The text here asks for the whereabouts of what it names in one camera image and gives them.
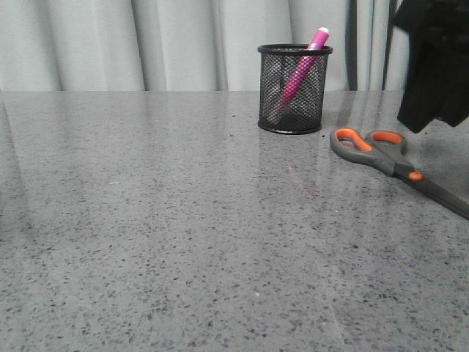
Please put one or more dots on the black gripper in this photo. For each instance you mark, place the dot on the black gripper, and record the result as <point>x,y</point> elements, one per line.
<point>438,61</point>

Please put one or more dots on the grey orange scissors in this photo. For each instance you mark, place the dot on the grey orange scissors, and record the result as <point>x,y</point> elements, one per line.
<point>384,150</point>

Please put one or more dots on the pink marker pen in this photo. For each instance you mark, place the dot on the pink marker pen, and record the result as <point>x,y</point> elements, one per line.
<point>302,69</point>

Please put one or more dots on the black mesh pen cup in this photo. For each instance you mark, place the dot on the black mesh pen cup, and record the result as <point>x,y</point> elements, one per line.
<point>304,113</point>

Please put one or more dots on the grey curtain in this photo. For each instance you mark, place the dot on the grey curtain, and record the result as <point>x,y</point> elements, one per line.
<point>191,45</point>

